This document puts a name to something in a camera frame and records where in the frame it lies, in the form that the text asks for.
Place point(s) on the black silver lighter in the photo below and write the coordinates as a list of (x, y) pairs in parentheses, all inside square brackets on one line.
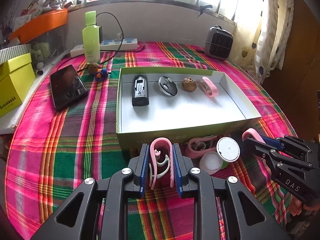
[(140, 100)]

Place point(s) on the grey white striped box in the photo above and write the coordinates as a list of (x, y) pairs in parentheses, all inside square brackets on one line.
[(15, 52)]

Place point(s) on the black smartphone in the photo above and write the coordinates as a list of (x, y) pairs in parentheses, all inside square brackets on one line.
[(67, 87)]

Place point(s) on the light green plastic bottle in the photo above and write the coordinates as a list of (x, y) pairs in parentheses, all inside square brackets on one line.
[(91, 42)]

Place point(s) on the green white cardboard box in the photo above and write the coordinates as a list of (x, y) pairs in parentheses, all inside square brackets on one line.
[(185, 115)]

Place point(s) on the black round case silver discs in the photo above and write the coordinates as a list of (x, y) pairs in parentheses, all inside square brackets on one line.
[(168, 87)]

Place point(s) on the white plug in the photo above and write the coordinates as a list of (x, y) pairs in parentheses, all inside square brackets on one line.
[(119, 37)]

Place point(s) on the yellow cardboard box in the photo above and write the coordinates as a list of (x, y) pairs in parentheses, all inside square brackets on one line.
[(15, 87)]

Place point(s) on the person's right hand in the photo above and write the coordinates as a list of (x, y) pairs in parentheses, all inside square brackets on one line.
[(296, 207)]

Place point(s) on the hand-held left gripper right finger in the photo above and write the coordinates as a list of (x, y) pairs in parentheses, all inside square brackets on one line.
[(178, 170)]

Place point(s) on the pink plastic clip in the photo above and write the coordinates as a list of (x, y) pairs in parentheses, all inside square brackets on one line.
[(212, 92), (191, 151), (161, 139), (251, 131)]

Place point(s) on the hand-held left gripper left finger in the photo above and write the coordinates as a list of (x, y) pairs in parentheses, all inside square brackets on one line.
[(143, 167)]

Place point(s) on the pale green soft object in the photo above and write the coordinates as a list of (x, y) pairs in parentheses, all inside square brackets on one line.
[(42, 47)]

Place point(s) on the clear plastic container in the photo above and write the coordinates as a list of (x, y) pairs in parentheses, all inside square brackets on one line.
[(55, 40)]

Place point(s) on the small brown walnut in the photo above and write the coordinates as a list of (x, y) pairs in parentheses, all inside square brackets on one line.
[(94, 68)]

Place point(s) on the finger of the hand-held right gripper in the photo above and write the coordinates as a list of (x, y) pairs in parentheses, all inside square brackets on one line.
[(277, 166), (271, 141)]

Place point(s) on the large brown walnut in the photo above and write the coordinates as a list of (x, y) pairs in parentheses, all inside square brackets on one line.
[(188, 84)]

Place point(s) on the black charger plug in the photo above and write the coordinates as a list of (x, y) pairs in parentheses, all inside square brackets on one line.
[(101, 33)]

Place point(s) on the brown wooden cabinet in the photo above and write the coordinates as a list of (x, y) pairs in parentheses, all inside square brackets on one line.
[(305, 62)]

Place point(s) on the black window latch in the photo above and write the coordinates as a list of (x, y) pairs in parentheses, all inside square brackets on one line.
[(206, 7)]

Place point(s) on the grey small heater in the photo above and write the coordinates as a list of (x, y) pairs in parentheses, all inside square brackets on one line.
[(218, 45)]

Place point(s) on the small clear cream jar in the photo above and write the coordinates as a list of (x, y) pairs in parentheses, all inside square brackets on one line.
[(211, 163)]

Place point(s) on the green jar white lid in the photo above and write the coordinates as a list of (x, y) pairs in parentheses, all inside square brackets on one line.
[(228, 148)]

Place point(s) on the orange plastic tray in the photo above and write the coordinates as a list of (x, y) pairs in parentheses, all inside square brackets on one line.
[(40, 22)]

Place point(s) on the heart print curtain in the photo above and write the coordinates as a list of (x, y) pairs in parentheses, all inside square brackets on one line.
[(270, 35)]

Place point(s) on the white power strip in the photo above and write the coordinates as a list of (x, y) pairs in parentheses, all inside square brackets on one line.
[(125, 45)]

